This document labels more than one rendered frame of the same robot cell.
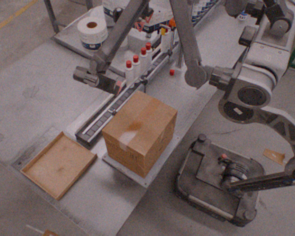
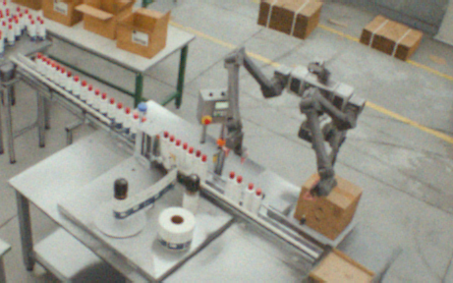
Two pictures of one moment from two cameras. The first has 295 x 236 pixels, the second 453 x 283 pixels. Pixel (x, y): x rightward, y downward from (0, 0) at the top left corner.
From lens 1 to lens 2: 353 cm
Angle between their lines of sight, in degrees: 60
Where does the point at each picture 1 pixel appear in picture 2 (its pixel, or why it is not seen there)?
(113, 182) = (355, 242)
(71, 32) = (150, 260)
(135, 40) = (178, 201)
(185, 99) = (264, 184)
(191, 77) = (353, 124)
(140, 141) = (353, 189)
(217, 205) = not seen: hidden behind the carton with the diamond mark
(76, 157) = (334, 265)
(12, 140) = not seen: outside the picture
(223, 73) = (354, 109)
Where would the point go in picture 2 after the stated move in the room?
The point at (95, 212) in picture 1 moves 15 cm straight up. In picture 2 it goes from (379, 254) to (386, 237)
